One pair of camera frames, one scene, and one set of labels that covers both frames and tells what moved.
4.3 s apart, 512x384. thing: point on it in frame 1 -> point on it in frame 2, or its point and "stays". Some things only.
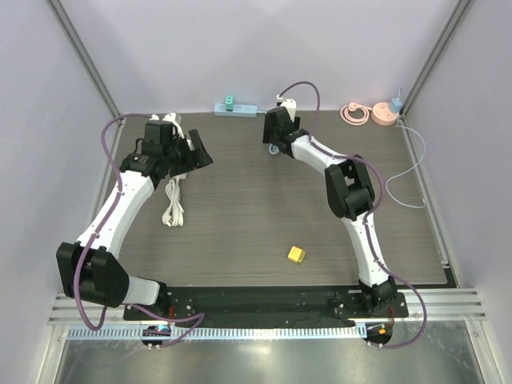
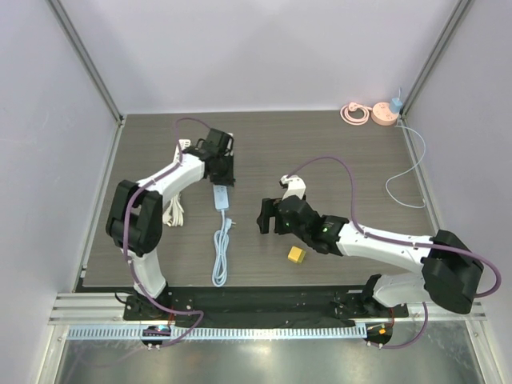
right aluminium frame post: x=453 y=23 stays
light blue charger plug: x=395 y=105 stays
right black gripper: x=274 y=126 -> x=270 y=216
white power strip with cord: x=174 y=216 stays
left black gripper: x=202 y=158 -> x=229 y=178
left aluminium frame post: x=58 y=11 stays
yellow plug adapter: x=297 y=254 stays
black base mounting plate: x=270 y=303 stays
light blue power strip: x=241 y=110 -> x=221 y=202
